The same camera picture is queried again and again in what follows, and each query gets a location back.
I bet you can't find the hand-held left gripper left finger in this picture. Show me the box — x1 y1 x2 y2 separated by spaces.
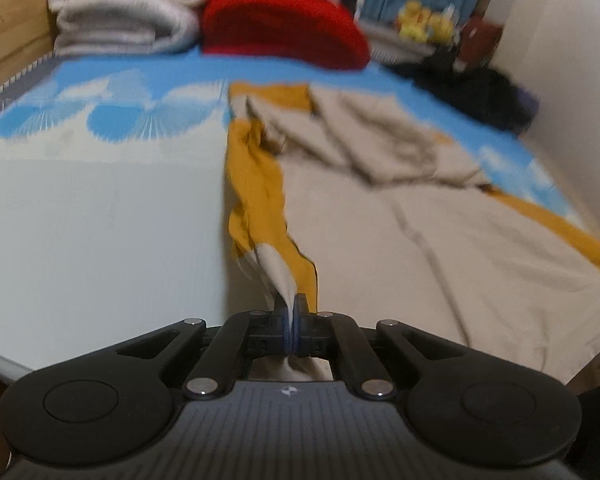
114 305 291 402

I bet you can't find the blue patterned bedsheet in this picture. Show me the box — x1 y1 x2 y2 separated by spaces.
0 52 600 376

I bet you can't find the yellow plush toy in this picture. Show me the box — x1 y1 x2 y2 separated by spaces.
427 10 457 44
397 1 432 42

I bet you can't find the black clothing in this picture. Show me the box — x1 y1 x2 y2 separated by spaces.
385 52 539 134

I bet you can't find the dark red pillow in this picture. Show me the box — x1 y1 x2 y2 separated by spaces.
457 15 504 69

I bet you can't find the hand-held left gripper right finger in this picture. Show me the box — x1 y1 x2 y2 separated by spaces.
292 292 462 402

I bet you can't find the red folded blanket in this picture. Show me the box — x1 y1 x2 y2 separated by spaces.
201 0 372 71

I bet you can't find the white nightstand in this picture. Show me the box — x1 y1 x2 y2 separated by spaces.
365 25 437 62

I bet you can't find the wooden headboard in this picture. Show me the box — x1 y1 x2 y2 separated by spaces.
0 0 61 102

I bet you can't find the beige and yellow jacket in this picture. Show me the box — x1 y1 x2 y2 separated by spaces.
224 80 600 386

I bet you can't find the grey mattress pad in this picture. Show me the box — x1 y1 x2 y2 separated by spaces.
0 52 57 127

